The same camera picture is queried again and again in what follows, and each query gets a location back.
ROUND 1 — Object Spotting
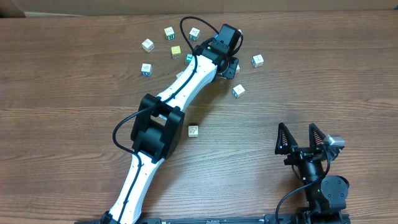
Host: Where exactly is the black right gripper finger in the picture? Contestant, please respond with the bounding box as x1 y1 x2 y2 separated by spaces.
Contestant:
308 123 326 147
275 123 299 155

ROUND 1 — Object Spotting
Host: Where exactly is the cream turtle wooden block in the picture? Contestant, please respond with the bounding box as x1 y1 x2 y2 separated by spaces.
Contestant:
235 65 240 74

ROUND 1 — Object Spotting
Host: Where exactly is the cream block red letter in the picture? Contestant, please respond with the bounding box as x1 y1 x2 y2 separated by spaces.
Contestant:
141 63 152 77

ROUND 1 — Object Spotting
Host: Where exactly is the green R wooden block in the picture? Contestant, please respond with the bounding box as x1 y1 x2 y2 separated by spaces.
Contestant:
188 125 198 138

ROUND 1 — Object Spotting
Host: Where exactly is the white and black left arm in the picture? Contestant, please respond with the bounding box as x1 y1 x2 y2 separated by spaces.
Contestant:
100 34 242 224

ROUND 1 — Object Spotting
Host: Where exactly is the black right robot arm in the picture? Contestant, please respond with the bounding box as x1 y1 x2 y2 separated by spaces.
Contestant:
275 123 351 224

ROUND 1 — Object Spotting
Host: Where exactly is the mint green top block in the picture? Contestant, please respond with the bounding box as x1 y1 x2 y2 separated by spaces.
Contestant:
185 54 193 65

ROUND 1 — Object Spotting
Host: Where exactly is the teal letter wooden block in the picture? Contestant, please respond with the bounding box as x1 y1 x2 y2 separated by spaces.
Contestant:
189 27 200 42

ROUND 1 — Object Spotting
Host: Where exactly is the cream umbrella block far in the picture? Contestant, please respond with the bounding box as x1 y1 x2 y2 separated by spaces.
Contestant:
251 54 264 68

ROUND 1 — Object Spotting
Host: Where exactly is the cream umbrella block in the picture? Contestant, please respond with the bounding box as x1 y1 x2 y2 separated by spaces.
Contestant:
232 84 245 98
251 54 264 68

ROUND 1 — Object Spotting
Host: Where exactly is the yellow top wooden block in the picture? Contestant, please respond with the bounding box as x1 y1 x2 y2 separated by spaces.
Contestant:
171 45 182 59

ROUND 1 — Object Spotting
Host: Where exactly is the cream umbrella block near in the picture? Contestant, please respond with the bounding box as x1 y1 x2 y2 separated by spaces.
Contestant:
232 84 245 98

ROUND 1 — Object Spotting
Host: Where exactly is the green H wooden block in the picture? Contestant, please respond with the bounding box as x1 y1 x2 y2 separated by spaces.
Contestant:
164 27 175 40

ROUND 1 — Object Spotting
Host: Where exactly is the small cream block far left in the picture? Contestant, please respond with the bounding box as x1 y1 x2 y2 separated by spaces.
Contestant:
142 39 154 53

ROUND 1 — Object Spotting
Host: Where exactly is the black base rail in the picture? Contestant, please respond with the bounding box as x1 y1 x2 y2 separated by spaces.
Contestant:
74 213 352 224

